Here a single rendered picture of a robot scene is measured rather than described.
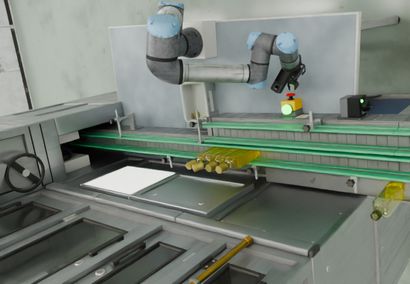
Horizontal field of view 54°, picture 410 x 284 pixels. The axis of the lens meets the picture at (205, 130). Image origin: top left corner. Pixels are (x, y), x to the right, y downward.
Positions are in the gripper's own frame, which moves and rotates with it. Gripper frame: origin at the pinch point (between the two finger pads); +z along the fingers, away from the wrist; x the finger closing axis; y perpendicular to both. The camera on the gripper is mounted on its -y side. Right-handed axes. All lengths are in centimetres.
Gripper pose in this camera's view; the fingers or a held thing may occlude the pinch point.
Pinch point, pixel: (290, 90)
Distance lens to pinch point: 181.6
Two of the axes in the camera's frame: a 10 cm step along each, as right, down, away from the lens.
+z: 2.6, 4.0, 8.8
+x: -7.3, -5.2, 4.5
